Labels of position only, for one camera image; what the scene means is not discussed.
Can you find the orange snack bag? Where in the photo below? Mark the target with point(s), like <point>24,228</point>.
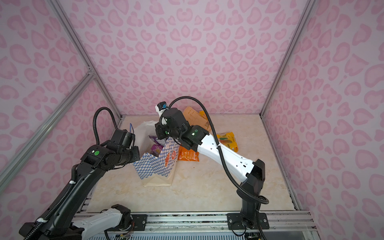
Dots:
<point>188,155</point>

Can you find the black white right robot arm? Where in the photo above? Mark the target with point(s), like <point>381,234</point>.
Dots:
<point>247,176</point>

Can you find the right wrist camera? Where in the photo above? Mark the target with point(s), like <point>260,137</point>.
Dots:
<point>161,107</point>

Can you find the aluminium frame strut left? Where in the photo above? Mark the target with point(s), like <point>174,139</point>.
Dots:
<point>20,159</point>

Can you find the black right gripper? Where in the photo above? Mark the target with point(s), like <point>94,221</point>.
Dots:
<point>159,129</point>

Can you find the purple Fox's candy bag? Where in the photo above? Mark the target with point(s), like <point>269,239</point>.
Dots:
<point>157,146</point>

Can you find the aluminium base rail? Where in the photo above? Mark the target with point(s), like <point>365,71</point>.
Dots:
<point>272,225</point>

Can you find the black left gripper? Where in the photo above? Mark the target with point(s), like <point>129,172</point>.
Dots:
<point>137,156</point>

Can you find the beige paper snack pouch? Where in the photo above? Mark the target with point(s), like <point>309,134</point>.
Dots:
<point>196,119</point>

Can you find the yellow orange snack behind pouch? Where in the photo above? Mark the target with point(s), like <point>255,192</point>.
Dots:
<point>204,115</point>

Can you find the yellow snack bag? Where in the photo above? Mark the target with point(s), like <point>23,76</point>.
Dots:
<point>229,140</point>

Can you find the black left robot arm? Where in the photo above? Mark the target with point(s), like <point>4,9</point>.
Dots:
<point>56,222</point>

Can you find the white blue checkered paper bag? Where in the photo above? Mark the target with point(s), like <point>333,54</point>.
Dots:
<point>155,171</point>

